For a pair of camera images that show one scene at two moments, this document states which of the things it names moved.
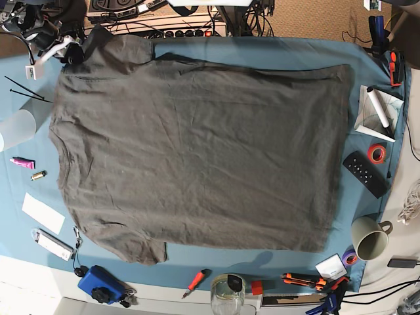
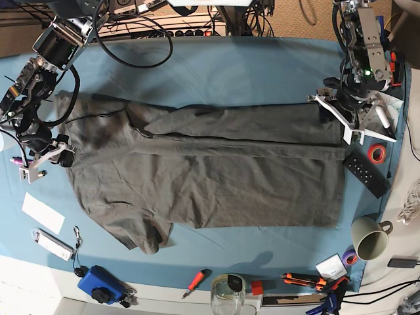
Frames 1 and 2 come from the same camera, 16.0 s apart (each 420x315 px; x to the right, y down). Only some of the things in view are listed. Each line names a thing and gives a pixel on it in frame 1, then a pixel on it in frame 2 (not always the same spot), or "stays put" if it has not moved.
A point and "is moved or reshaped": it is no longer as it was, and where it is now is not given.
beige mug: [369, 237] stays put
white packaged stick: [53, 244] stays put
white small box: [332, 268] stays put
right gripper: [42, 35] → [37, 136]
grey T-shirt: [157, 152] is moved or reshaped
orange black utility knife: [304, 279] stays put
